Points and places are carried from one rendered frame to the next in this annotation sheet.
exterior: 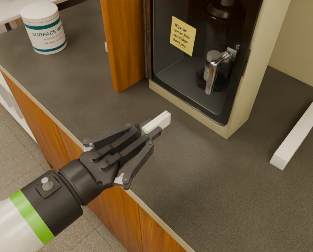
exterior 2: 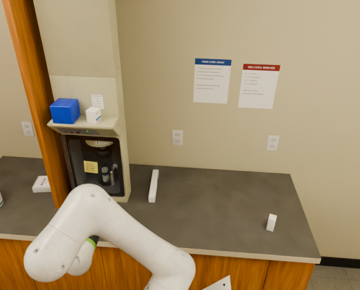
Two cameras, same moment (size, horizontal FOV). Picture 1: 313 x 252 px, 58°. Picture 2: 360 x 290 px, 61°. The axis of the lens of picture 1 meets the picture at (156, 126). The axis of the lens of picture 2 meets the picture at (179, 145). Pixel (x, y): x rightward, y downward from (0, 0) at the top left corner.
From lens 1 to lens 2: 1.08 m
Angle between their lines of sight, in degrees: 35
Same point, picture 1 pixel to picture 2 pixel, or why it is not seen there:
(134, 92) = not seen: hidden behind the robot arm
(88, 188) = not seen: hidden behind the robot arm
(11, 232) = (86, 245)
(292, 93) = (143, 171)
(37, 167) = not seen: outside the picture
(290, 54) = (133, 155)
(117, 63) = (57, 192)
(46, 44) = not seen: outside the picture
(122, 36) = (57, 178)
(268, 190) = (153, 212)
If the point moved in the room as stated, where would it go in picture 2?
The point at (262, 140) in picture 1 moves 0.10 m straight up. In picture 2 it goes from (141, 195) to (140, 182)
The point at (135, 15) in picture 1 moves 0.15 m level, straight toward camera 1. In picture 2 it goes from (59, 166) to (72, 178)
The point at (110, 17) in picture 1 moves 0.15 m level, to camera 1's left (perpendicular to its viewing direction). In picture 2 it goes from (52, 171) to (22, 182)
